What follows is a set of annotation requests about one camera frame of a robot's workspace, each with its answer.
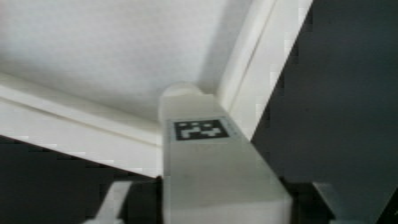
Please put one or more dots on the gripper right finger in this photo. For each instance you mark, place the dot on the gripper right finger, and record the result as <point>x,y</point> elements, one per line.
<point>335,204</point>

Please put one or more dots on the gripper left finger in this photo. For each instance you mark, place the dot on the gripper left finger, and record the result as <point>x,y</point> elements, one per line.
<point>107,215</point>

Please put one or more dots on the white leg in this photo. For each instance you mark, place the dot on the white leg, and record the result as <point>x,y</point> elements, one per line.
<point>221,187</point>

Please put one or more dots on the white desk top tray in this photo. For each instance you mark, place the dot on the white desk top tray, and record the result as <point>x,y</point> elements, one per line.
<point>97,52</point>

